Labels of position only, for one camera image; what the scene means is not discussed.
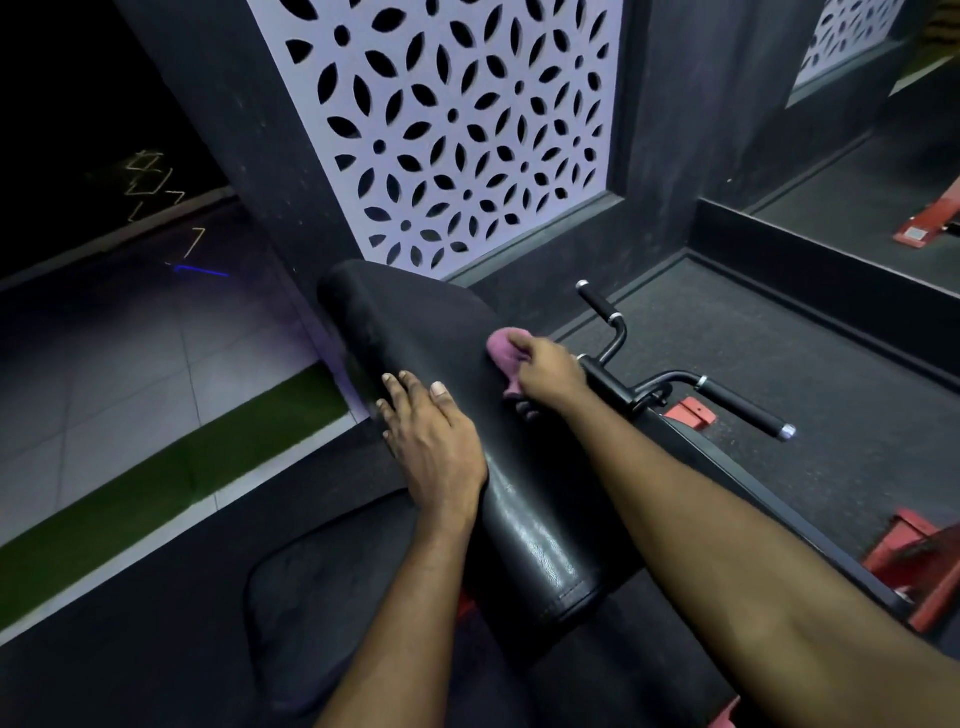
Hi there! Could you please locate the person's right hand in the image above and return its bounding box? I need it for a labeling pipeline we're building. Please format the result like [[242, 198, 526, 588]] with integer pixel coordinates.
[[506, 335, 594, 422]]

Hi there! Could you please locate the red bench frame foot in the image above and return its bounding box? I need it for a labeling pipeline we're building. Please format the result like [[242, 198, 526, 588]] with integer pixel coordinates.
[[859, 508, 960, 635]]

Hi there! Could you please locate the person's left hand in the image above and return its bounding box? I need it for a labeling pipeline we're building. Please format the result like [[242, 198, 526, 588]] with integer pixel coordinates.
[[374, 369, 490, 528]]

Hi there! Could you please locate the black padded bench backrest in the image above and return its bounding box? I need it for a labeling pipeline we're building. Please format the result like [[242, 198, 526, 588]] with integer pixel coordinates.
[[318, 258, 648, 630]]

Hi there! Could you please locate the person's right forearm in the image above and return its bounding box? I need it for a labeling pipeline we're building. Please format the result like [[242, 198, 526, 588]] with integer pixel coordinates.
[[551, 378, 960, 728]]

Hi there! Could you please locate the black padded bench seat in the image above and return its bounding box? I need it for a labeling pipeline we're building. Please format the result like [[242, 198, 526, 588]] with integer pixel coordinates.
[[243, 491, 745, 728]]

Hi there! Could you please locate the person's left forearm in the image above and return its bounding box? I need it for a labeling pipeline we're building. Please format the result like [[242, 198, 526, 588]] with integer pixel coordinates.
[[313, 501, 490, 728]]

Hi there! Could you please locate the pink cleaning cloth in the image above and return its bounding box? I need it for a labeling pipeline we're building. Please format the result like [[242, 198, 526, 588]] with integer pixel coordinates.
[[486, 327, 535, 400]]

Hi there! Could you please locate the white floral lattice panel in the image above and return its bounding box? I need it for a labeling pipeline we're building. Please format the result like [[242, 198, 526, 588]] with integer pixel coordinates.
[[246, 0, 628, 283]]

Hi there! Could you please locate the wall mirror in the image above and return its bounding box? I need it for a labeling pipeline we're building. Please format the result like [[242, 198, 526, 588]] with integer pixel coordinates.
[[738, 0, 960, 280]]

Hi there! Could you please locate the green artificial grass strip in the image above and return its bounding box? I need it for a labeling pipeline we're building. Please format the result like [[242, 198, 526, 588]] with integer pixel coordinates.
[[0, 360, 351, 633]]

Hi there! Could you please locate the black metal handlebar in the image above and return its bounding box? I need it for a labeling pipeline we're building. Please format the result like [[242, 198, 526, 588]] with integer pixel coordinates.
[[575, 279, 798, 443]]

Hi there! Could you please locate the small red frame bracket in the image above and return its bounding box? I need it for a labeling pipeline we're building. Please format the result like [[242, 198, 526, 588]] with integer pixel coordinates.
[[664, 397, 715, 432]]

